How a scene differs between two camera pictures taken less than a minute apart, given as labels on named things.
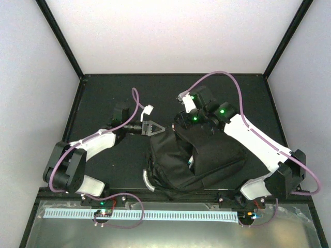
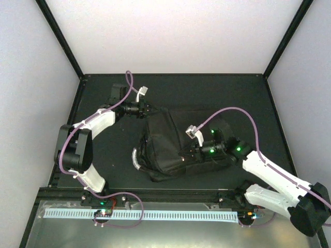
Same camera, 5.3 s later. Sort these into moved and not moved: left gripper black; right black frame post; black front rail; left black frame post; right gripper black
Moved: left gripper black; right gripper black
Not moved: right black frame post; left black frame post; black front rail
